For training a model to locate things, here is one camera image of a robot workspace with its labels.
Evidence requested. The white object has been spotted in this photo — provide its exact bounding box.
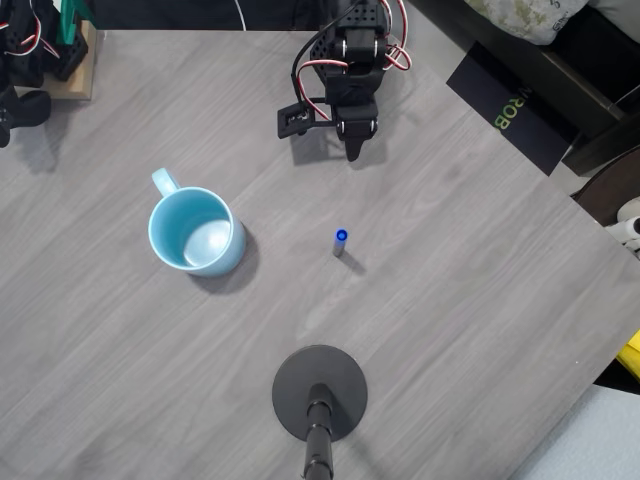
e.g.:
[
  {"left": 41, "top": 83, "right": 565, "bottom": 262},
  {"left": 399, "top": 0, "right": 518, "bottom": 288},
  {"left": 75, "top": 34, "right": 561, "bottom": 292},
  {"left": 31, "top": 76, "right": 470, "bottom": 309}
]
[{"left": 604, "top": 197, "right": 640, "bottom": 259}]

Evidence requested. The black box green lettering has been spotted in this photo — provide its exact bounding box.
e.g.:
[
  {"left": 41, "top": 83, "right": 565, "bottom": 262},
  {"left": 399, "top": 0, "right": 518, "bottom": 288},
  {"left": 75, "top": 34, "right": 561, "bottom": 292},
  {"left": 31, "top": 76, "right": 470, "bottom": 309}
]
[{"left": 445, "top": 40, "right": 581, "bottom": 177}]

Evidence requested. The yellow object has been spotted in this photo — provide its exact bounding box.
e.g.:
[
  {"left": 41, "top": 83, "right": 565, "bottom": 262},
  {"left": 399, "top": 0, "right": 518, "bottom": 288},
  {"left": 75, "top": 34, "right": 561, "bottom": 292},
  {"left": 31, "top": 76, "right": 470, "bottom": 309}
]
[{"left": 615, "top": 329, "right": 640, "bottom": 379}]

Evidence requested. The camouflage pattern pillow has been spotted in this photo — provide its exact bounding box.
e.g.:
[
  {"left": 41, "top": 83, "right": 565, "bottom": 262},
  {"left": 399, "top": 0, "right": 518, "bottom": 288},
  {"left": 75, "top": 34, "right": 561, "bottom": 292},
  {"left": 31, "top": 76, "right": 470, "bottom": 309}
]
[{"left": 464, "top": 0, "right": 591, "bottom": 46}]

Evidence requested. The black round-base camera stand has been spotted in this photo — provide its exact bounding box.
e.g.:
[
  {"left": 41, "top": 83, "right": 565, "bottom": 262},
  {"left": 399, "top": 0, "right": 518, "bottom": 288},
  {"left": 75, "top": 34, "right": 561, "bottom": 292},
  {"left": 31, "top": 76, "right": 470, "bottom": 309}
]
[{"left": 271, "top": 344, "right": 370, "bottom": 480}]

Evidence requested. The black camera cable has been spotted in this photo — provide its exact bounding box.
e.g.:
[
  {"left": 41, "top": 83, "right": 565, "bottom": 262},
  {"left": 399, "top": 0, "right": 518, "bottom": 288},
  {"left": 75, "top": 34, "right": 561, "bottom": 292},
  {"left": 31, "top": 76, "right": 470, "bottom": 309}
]
[{"left": 291, "top": 27, "right": 331, "bottom": 114}]

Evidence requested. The light blue ceramic mug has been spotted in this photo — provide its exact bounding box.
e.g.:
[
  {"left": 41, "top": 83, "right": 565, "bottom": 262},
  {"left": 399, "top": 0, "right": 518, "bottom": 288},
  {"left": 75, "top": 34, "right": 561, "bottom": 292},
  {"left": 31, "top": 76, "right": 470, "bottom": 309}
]
[{"left": 147, "top": 167, "right": 247, "bottom": 279}]

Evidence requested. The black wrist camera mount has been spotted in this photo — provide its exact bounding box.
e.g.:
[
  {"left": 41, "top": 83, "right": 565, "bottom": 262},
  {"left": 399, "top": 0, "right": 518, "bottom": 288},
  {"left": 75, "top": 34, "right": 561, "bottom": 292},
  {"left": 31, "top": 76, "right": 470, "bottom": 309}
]
[{"left": 277, "top": 102, "right": 332, "bottom": 139}]

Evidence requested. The dark brown round furniture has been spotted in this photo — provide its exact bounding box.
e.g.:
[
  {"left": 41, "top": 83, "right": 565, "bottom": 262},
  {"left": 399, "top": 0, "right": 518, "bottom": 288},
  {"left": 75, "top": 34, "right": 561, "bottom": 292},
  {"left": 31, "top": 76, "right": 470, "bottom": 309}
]
[{"left": 569, "top": 147, "right": 640, "bottom": 229}]

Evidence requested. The wooden base board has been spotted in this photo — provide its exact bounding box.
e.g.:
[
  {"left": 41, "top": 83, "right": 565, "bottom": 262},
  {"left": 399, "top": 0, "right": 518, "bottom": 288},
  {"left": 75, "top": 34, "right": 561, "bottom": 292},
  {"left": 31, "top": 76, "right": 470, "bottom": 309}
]
[{"left": 13, "top": 19, "right": 97, "bottom": 101}]

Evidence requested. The light blue grey cloth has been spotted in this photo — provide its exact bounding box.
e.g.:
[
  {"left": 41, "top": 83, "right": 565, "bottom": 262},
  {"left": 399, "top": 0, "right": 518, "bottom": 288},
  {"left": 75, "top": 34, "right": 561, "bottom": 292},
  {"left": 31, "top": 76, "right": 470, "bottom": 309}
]
[{"left": 504, "top": 382, "right": 640, "bottom": 480}]

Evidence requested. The light grey cushion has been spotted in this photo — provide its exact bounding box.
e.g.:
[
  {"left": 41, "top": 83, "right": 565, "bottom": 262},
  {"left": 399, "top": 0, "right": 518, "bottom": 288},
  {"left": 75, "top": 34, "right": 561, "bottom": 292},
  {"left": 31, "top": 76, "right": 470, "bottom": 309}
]
[{"left": 587, "top": 0, "right": 640, "bottom": 29}]

